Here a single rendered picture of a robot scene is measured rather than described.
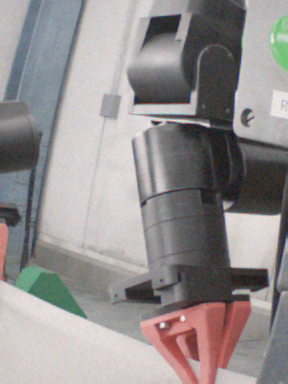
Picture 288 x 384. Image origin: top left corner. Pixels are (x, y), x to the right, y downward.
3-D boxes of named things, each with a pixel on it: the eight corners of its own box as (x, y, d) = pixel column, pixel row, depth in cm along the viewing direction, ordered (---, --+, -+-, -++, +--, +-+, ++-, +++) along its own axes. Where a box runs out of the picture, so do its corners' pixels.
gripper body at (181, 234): (273, 292, 78) (262, 195, 81) (173, 290, 72) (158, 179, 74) (212, 314, 83) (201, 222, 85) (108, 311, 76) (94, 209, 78)
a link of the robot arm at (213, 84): (129, 44, 83) (199, 40, 76) (242, 67, 90) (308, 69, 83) (113, 202, 83) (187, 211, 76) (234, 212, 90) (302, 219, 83)
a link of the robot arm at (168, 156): (113, 133, 82) (161, 104, 77) (190, 142, 86) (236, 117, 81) (125, 227, 80) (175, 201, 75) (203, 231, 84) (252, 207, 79)
